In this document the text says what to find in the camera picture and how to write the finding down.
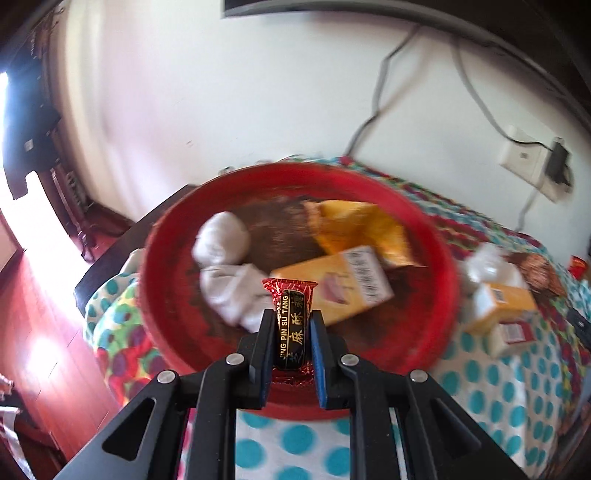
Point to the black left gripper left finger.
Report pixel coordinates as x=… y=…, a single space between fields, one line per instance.
x=183 y=421

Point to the red snack packet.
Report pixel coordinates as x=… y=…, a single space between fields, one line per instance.
x=578 y=268

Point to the round red tray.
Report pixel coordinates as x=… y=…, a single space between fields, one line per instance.
x=293 y=251

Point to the red black candy bar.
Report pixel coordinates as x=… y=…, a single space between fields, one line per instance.
x=292 y=306

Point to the dark jacket on stand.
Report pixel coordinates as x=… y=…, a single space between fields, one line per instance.
x=29 y=119

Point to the brown patterned cloth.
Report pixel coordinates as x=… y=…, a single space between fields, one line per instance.
x=540 y=275

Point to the white wall socket plate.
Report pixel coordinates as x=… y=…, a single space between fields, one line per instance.
x=528 y=163

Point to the black power adapter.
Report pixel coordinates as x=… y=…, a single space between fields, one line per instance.
x=557 y=168

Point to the dark wooden bedside table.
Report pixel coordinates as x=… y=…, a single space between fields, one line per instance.
x=110 y=262

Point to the yellow medicine box with QR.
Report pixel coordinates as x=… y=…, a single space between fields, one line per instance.
x=495 y=303

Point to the small red white box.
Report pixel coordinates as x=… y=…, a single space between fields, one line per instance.
x=509 y=338

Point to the polka dot colourful bedsheet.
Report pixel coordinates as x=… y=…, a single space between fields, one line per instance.
x=525 y=402

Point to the wall mounted television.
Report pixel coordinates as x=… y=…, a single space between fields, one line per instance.
x=552 y=37

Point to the yellow snack bag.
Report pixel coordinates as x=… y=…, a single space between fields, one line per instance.
x=339 y=225

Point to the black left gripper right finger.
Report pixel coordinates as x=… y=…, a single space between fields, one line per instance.
x=401 y=426

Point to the yellow medicine box with mouth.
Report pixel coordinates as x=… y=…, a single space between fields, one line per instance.
x=348 y=283

